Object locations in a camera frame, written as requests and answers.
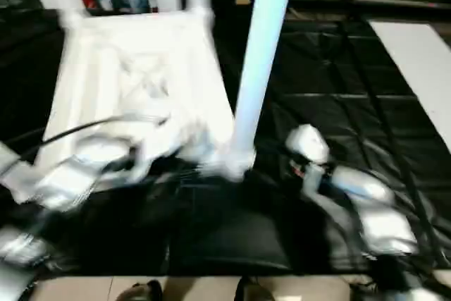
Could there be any white flat board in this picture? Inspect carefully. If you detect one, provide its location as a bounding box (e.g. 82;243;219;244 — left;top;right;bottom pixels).
368;20;451;142

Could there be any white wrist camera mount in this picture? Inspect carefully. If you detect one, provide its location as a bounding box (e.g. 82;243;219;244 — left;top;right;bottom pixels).
284;123;331;196
128;113;187;178

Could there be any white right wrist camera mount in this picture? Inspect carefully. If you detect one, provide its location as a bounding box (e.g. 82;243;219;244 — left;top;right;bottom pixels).
284;123;331;196

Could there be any dark rounded robot body part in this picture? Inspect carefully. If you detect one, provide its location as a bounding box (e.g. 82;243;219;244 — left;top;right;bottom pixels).
234;277;278;301
116;279;163;301

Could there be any white plastic stool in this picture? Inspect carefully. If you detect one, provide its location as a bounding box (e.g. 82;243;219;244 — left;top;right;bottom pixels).
10;8;258;205

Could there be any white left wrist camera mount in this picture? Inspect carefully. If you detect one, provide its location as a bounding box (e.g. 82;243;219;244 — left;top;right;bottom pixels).
128;113;187;178

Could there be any black glossy mat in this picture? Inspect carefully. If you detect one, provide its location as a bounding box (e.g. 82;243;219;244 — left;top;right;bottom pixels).
0;0;451;277

